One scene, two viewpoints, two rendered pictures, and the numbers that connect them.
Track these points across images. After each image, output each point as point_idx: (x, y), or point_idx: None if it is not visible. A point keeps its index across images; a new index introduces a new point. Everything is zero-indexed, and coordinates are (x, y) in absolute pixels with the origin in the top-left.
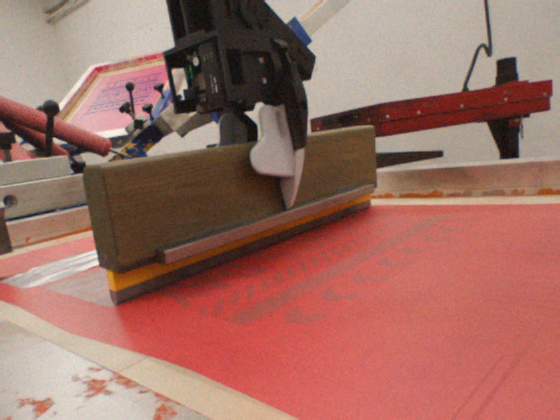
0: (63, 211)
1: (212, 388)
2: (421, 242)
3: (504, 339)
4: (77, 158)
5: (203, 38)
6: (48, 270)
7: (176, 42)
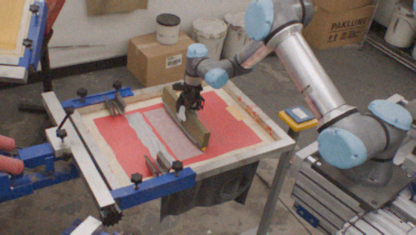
0: (93, 148)
1: (240, 149)
2: (206, 116)
3: (244, 130)
4: (53, 124)
5: (200, 100)
6: (169, 158)
7: (194, 101)
